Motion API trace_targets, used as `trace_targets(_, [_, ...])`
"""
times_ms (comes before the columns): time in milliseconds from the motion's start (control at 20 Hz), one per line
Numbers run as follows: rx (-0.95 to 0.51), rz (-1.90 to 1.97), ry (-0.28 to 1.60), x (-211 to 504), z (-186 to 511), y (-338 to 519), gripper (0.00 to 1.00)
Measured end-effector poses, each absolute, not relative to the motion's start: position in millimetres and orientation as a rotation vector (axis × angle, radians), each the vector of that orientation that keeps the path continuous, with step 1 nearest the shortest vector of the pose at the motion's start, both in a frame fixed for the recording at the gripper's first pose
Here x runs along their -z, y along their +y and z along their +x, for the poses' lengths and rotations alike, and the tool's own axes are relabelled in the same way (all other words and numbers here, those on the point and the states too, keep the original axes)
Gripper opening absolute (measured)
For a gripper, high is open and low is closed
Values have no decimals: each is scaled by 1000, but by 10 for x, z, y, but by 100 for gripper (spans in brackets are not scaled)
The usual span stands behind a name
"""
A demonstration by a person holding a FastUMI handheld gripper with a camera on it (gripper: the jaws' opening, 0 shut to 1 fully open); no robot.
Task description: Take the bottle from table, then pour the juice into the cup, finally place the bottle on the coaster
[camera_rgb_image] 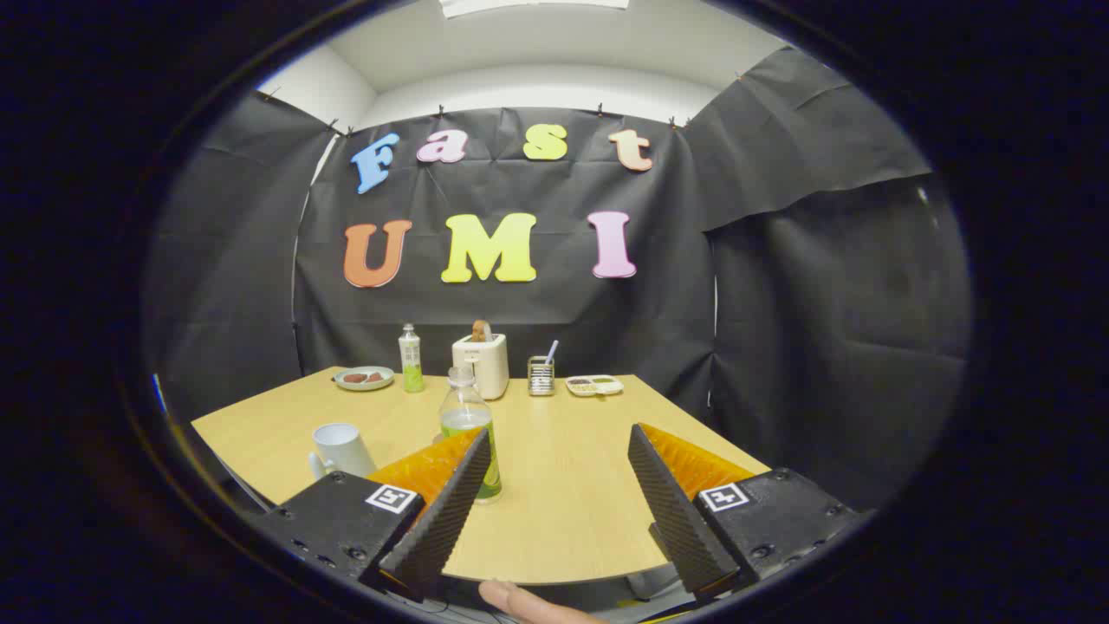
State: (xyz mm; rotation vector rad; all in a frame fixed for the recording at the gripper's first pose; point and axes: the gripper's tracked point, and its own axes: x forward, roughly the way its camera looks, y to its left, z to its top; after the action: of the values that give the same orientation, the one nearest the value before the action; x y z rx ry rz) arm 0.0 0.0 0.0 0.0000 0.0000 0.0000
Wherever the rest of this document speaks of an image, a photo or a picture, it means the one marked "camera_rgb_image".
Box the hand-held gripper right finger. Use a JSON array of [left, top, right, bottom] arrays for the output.
[[627, 422, 859, 601]]

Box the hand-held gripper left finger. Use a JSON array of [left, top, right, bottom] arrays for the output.
[[256, 425, 493, 603]]

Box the clear juice bottle green label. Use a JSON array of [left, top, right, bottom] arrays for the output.
[[439, 366, 503, 505]]

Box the white cup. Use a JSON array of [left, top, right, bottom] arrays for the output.
[[308, 422, 377, 482]]

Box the small capped green tea bottle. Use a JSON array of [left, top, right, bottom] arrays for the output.
[[398, 323, 426, 393]]

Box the wooden table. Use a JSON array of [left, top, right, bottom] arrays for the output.
[[191, 366, 772, 586]]

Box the white divided dish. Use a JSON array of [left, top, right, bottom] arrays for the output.
[[565, 374, 625, 398]]

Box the pale green plate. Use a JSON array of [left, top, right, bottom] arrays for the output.
[[334, 366, 396, 392]]

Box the white toaster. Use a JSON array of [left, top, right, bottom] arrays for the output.
[[451, 334, 510, 401]]

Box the black backdrop cloth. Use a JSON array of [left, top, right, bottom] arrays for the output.
[[143, 48, 971, 512]]

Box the ceiling light panel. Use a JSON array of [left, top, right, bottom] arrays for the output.
[[439, 0, 631, 18]]

